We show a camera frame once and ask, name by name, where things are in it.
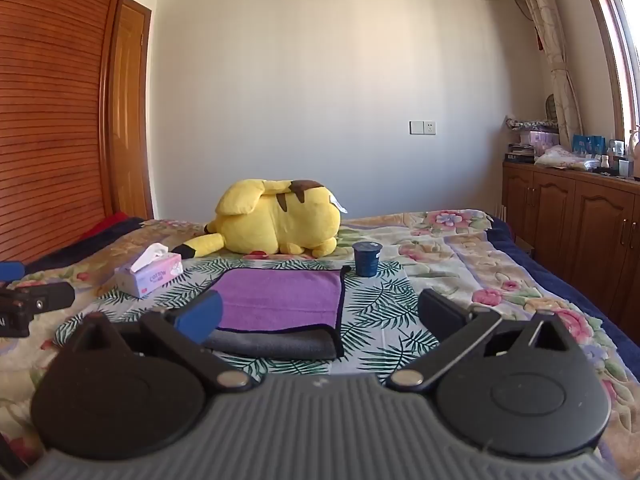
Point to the wooden door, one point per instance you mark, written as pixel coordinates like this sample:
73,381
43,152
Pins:
129,110

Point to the white wall socket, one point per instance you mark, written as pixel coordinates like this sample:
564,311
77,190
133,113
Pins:
423,127

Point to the floral folded cloth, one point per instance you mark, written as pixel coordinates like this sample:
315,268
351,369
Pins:
560,156

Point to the purple towel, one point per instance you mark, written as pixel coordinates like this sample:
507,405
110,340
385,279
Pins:
280,297

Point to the navy blue blanket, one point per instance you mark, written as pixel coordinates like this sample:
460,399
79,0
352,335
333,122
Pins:
575,290

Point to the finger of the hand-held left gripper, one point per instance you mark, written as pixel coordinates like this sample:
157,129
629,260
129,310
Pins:
9,270
35,302

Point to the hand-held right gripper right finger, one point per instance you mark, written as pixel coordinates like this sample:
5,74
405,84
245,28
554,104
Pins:
440,312

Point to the stack of books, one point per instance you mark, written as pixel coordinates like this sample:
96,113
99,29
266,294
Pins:
519,152

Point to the dark blue cup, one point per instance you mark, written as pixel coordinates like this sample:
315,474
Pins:
367,260

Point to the grey towel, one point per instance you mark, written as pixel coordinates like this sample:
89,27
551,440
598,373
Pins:
280,344

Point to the wooden louvered wardrobe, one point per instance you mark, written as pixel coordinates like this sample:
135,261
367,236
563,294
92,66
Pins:
55,110

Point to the pale bottle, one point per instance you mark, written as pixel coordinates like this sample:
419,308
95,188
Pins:
635,155

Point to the pink tissue box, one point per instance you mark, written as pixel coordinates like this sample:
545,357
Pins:
150,276

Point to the patterned cushion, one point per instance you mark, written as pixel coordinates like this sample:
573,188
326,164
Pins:
530,123

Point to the pink tissue pack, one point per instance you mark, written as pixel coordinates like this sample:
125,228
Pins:
540,140

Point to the leaf print bed sheet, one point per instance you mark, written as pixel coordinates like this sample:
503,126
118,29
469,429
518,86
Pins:
380,305

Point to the beige patterned curtain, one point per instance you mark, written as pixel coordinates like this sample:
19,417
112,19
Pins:
555,60

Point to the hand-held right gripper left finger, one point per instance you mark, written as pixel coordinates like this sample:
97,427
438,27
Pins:
202,317

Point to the wooden cabinet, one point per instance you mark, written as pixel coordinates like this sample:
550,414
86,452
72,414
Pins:
570,220

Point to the yellow plush toy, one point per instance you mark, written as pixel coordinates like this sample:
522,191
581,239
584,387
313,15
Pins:
280,225

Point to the dark red blanket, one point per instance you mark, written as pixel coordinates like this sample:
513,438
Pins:
111,222

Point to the blue boxes set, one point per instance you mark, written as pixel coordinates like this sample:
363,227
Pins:
587,146

